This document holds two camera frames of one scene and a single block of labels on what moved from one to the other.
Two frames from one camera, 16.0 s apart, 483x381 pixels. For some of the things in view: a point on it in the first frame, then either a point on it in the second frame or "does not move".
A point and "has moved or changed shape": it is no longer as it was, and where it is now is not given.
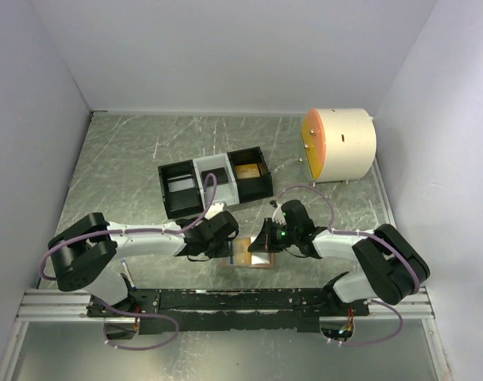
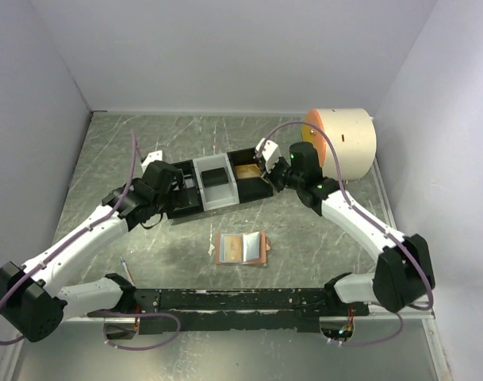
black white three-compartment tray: x=242 y=175 does not move
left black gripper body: x=218 y=249 -> x=166 y=198
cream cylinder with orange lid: x=339 y=144 does not move
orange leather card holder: x=258 y=259 has moved or changed shape
